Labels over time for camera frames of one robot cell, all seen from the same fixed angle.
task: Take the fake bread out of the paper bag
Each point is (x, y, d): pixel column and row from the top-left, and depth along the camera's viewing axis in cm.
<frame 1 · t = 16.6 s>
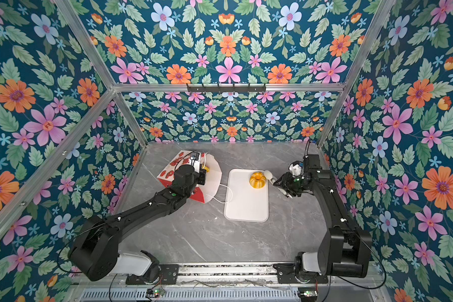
left hand: (202, 160, 83), fingers closed
right hand: (277, 184, 81), fingers open
red printed white paper bag: (205, 192, 95), point 4 cm above the table
white plastic tray: (243, 202, 95), on the table
round yellow striped fake bun: (257, 180, 100), point 4 cm above the table

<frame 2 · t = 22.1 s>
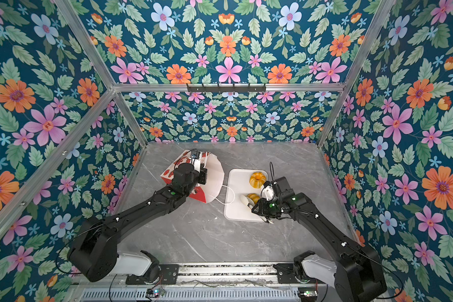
left hand: (205, 159, 82), fingers closed
right hand: (254, 209, 79), fingers open
the named things where they were.

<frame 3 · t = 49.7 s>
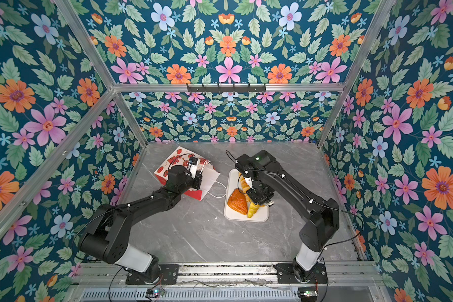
left hand: (202, 167, 89), fingers closed
right hand: (262, 201, 75), fingers closed
red printed white paper bag: (178, 156, 101), point 12 cm above the table
orange brown fake croissant: (237, 202, 90), point 6 cm above the table
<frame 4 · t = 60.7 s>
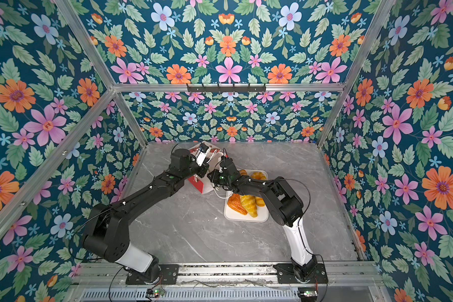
left hand: (209, 153, 84), fingers closed
right hand: (207, 173, 95), fingers closed
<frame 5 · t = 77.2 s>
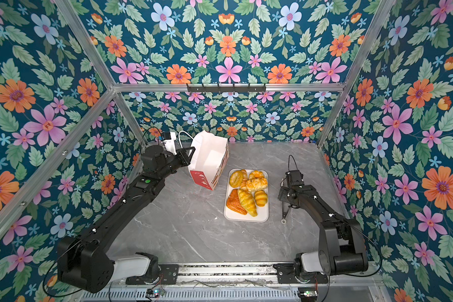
left hand: (196, 143, 73), fingers closed
right hand: (289, 196, 91), fingers open
red printed white paper bag: (209, 154, 103), point 11 cm above the table
knotted golden fake bread: (256, 184, 93), point 9 cm above the table
